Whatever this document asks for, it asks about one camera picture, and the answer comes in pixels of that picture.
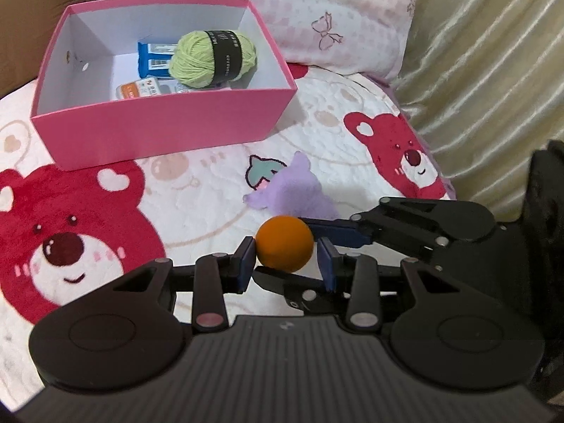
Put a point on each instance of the pink checked pillow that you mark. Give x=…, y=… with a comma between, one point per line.
x=308, y=9

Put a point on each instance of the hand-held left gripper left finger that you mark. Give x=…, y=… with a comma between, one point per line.
x=246, y=266

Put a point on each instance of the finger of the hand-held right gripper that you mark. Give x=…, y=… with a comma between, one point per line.
x=304, y=302
x=348, y=231

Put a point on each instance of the orange ball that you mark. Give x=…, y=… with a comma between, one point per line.
x=284, y=242

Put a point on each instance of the blue wet wipes packet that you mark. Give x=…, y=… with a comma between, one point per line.
x=152, y=59

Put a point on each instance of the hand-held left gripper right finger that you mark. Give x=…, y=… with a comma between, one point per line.
x=328, y=264

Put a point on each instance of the small white blue box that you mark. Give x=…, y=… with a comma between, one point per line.
x=181, y=88

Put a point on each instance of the purple plush cloth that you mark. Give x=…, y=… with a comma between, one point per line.
x=291, y=189

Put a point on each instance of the small orange white packet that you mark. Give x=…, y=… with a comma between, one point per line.
x=141, y=89

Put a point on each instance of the brown pillow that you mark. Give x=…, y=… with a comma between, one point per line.
x=35, y=17

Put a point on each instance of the cream striped satin fabric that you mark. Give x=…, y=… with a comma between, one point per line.
x=484, y=75

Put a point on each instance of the pink cardboard box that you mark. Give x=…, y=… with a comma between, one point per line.
x=176, y=123

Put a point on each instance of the red bear printed blanket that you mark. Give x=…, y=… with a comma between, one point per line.
x=198, y=194

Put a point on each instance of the green yarn ball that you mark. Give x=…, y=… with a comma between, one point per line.
x=194, y=61

